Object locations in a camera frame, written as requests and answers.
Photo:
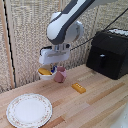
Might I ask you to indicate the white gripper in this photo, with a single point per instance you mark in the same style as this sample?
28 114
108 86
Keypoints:
55 55

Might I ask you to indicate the white bowl with hot dog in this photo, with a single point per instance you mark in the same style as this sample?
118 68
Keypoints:
45 73

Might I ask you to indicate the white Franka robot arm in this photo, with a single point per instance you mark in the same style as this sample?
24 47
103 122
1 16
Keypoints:
68 23

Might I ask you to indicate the white floral rimmed plate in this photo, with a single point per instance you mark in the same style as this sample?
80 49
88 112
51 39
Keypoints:
29 110

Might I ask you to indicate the pink mug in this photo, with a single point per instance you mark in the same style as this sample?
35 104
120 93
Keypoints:
60 76

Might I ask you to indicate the yellow rectangular block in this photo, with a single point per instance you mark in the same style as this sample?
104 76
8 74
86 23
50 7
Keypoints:
78 88

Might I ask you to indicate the black box appliance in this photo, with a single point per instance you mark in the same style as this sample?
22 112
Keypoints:
108 54

